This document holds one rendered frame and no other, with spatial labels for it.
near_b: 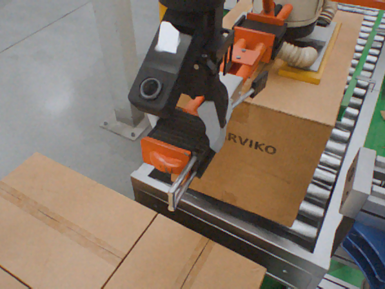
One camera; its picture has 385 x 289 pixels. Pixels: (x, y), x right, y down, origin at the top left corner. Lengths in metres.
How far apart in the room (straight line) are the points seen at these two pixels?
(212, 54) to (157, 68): 0.07
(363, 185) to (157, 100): 0.53
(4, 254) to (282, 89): 0.96
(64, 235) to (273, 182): 0.70
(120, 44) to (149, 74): 1.59
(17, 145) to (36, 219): 1.20
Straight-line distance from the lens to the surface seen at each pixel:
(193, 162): 0.42
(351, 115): 1.72
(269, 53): 0.71
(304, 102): 0.79
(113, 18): 1.89
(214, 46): 0.39
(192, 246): 1.11
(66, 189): 1.31
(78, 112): 2.53
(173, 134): 0.45
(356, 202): 0.77
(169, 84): 0.33
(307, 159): 0.83
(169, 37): 0.36
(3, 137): 2.52
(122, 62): 1.99
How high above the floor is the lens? 1.53
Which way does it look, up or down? 45 degrees down
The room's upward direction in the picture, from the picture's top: straight up
